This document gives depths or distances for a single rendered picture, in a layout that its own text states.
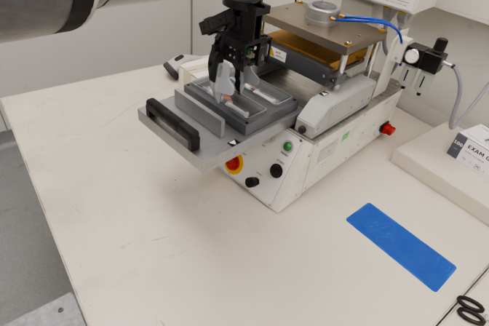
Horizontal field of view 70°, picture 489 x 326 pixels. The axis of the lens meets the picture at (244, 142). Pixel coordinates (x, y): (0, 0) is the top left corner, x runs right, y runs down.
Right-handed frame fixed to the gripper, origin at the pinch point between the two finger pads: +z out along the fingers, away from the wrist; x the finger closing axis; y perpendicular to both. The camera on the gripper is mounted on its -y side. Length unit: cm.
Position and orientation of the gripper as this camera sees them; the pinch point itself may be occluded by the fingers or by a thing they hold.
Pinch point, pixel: (227, 92)
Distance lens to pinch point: 75.4
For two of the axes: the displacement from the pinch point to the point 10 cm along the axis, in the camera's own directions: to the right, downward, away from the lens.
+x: 7.1, -3.7, 5.9
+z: -1.0, 7.9, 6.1
